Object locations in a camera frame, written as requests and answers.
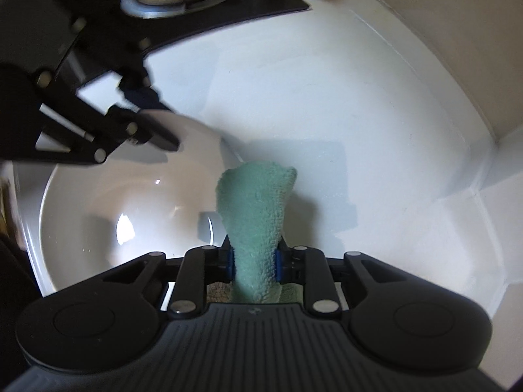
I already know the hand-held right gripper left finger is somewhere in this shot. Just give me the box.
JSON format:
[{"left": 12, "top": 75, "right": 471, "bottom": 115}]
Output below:
[{"left": 101, "top": 246, "right": 236, "bottom": 320}]

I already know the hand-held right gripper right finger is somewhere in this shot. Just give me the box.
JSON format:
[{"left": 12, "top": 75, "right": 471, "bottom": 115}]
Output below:
[{"left": 275, "top": 240, "right": 414, "bottom": 319}]

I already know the black glass gas cooktop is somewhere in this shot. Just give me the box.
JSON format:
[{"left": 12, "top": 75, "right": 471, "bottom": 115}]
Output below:
[{"left": 52, "top": 0, "right": 310, "bottom": 86}]

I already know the white ceramic bowl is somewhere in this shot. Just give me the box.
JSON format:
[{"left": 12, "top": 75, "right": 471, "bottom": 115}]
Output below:
[{"left": 38, "top": 108, "right": 243, "bottom": 295}]

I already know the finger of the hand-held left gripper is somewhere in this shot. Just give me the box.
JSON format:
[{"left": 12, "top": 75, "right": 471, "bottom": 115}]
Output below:
[
  {"left": 39, "top": 104, "right": 181, "bottom": 166},
  {"left": 36, "top": 15, "right": 169, "bottom": 110}
]

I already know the green microfiber cloth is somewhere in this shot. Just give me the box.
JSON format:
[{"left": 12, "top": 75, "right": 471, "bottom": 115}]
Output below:
[{"left": 206, "top": 162, "right": 304, "bottom": 305}]

